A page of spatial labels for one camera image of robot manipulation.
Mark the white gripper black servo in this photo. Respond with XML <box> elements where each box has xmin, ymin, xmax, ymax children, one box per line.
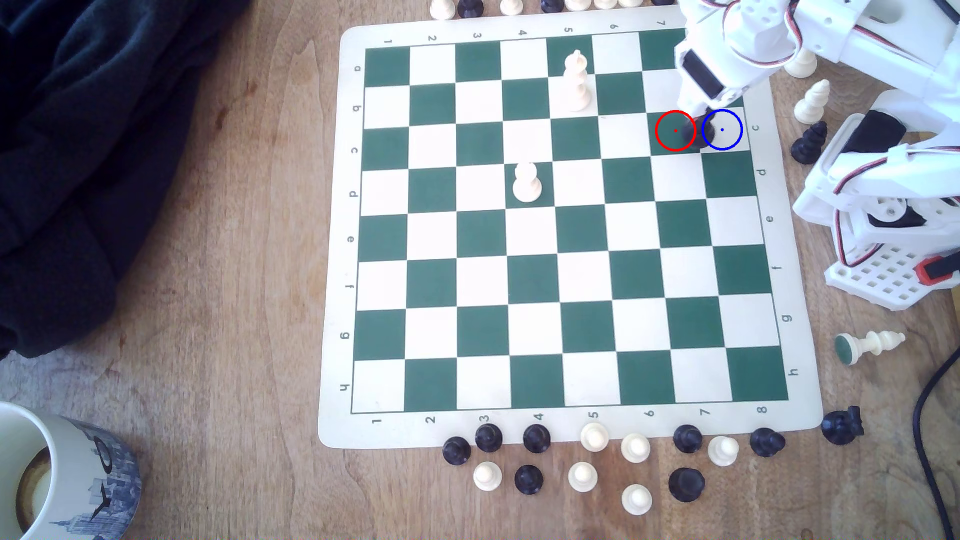
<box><xmin>673</xmin><ymin>0</ymin><xmax>801</xmax><ymax>120</ymax></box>

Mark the white gridded robot base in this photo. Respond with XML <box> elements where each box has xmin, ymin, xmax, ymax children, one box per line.
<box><xmin>825</xmin><ymin>238</ymin><xmax>960</xmax><ymax>312</ymax></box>

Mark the tall white chess king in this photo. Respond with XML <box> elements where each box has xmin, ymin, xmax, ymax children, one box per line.
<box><xmin>561</xmin><ymin>48</ymin><xmax>594</xmax><ymax>114</ymax></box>

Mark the white chess queen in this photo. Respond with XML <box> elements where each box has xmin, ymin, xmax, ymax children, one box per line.
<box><xmin>783</xmin><ymin>48</ymin><xmax>819</xmax><ymax>79</ymax></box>

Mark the white chess bishop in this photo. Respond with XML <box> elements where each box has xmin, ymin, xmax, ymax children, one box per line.
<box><xmin>793</xmin><ymin>78</ymin><xmax>832</xmax><ymax>126</ymax></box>

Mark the black chess bishop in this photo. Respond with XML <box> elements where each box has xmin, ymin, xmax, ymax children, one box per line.
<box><xmin>790</xmin><ymin>121</ymin><xmax>828</xmax><ymax>165</ymax></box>

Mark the green white chess board mat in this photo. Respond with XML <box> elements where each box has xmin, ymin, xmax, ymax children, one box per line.
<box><xmin>317</xmin><ymin>1</ymin><xmax>825</xmax><ymax>451</ymax></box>

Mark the white chess piece green felt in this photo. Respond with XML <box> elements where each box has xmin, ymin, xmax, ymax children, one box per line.
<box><xmin>834</xmin><ymin>330</ymin><xmax>907</xmax><ymax>367</ymax></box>

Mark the black chess knight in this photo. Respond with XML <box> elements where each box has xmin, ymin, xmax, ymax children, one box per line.
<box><xmin>820</xmin><ymin>405</ymin><xmax>865</xmax><ymax>447</ymax></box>

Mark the red black clamp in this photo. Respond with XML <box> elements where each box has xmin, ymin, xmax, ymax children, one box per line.
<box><xmin>916</xmin><ymin>251</ymin><xmax>960</xmax><ymax>288</ymax></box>

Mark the dark navy cloth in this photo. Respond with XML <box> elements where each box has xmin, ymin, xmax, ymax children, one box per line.
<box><xmin>0</xmin><ymin>0</ymin><xmax>252</xmax><ymax>360</ymax></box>

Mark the white mug with skyline print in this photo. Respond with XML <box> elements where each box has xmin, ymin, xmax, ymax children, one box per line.
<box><xmin>0</xmin><ymin>401</ymin><xmax>142</xmax><ymax>540</ymax></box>

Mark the red white black servo wire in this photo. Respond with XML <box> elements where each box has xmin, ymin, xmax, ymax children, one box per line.
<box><xmin>823</xmin><ymin>159</ymin><xmax>905</xmax><ymax>200</ymax></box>
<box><xmin>832</xmin><ymin>225</ymin><xmax>879</xmax><ymax>269</ymax></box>

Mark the black power cable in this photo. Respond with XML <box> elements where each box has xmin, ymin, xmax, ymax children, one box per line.
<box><xmin>912</xmin><ymin>367</ymin><xmax>960</xmax><ymax>540</ymax></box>

